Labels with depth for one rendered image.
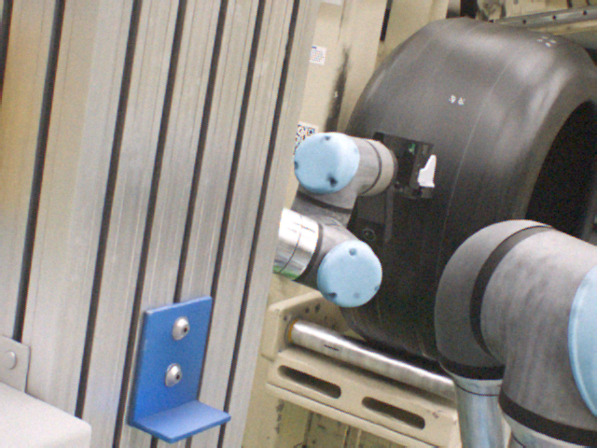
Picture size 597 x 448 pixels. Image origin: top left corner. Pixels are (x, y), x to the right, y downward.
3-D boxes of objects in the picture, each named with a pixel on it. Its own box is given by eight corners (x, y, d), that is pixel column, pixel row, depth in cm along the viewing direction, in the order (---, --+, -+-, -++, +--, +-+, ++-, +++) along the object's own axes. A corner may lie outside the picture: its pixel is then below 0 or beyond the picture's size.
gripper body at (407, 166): (437, 145, 165) (404, 137, 154) (423, 203, 166) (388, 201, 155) (390, 133, 168) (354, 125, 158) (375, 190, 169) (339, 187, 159)
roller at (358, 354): (283, 343, 207) (287, 319, 206) (296, 338, 211) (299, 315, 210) (463, 408, 191) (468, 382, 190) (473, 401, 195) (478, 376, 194)
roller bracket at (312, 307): (257, 357, 206) (267, 304, 203) (360, 317, 240) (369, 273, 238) (273, 363, 204) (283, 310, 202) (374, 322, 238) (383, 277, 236)
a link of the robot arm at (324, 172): (278, 185, 145) (300, 120, 144) (318, 189, 155) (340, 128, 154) (330, 208, 142) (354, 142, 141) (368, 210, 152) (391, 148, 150)
